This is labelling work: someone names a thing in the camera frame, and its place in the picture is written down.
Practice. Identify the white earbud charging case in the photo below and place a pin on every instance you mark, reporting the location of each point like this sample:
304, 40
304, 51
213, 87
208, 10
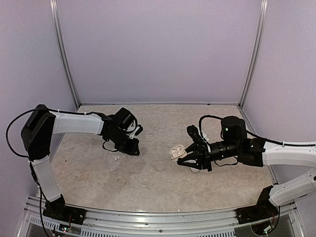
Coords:
177, 152

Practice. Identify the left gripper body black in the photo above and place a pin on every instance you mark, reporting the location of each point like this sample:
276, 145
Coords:
126, 147

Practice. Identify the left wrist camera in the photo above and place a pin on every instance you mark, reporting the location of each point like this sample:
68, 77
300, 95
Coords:
136, 132

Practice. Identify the left aluminium corner post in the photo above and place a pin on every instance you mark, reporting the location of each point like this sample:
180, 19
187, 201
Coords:
62, 51

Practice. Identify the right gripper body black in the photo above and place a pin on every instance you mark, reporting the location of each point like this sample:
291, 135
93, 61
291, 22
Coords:
207, 161

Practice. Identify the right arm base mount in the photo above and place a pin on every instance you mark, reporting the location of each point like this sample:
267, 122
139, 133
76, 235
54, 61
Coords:
263, 209

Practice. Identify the curved aluminium front rail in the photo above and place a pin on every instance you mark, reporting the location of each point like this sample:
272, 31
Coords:
108, 223

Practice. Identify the aluminium corner post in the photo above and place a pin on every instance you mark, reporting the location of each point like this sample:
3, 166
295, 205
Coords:
62, 51
255, 52

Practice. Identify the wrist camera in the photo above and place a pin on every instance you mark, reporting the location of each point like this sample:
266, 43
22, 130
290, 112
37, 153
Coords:
136, 132
204, 136

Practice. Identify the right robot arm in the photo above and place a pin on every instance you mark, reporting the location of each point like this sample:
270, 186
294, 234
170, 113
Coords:
252, 150

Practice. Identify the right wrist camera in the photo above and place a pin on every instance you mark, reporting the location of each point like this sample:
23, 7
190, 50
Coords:
204, 136

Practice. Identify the right aluminium corner post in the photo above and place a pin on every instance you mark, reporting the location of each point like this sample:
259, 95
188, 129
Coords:
255, 52

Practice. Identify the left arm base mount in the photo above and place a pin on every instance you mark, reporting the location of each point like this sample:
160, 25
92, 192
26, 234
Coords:
65, 213

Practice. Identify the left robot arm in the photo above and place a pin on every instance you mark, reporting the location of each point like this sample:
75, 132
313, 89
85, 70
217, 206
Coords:
121, 128

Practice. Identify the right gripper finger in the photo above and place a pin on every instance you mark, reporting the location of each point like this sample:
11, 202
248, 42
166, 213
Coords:
195, 149
188, 162

